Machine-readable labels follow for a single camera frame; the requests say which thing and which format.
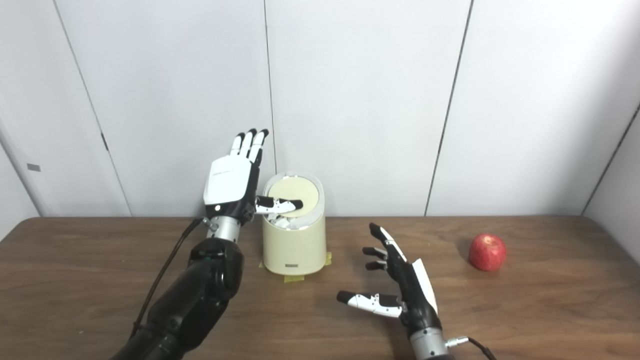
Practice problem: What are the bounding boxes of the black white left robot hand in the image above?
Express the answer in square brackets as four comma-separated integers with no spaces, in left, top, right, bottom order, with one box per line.
[203,128,304,226]

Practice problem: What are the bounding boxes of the red apple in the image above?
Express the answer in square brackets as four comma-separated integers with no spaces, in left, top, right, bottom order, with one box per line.
[468,233,508,272]

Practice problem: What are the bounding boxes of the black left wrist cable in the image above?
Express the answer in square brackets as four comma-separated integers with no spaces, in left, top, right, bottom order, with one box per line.
[129,217,218,341]

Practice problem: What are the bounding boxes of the cream-colored bin body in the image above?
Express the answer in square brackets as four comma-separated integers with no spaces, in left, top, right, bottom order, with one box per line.
[261,171,327,276]

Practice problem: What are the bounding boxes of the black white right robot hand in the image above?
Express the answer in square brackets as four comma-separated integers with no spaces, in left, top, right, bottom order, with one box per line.
[336,222,441,335]

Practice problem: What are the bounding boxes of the cream round bin lid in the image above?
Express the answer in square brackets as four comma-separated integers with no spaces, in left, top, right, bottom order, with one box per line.
[267,176,321,218]

